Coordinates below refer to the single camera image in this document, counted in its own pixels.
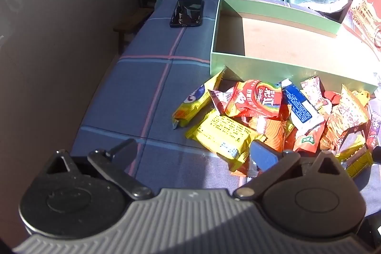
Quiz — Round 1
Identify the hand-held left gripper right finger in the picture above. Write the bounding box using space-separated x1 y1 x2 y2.
233 139 347 200

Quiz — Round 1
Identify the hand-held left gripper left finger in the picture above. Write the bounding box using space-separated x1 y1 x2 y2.
45 138 154 200

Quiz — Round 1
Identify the pink purple candy packet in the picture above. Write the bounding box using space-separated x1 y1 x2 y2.
367 115 381 150

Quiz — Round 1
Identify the orange-red green-label snack packet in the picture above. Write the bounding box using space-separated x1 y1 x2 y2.
290 111 327 153

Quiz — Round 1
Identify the orange stick snack packet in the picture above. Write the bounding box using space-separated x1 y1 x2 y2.
320 84 370 151

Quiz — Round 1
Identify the red rainbow candy packet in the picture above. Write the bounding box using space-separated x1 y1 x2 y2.
225 79 291 119

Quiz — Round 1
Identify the blue white snack packet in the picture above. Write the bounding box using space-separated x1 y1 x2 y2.
281 78 317 125

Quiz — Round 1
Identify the yellow cartoon snack packet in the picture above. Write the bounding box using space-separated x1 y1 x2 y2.
352 90 371 107

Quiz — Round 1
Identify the red foil candy wrapper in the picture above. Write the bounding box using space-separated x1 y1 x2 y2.
324 90 342 105

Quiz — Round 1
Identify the yellow blue-logo snack packet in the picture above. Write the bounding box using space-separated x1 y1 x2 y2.
173 70 224 129

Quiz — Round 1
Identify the green cardboard box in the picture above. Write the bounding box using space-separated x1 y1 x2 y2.
210 0 378 94

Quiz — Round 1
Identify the wooden bench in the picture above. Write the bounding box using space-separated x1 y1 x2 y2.
113 8 154 54

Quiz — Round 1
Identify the black smartphone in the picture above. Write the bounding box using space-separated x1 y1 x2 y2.
170 0 205 28

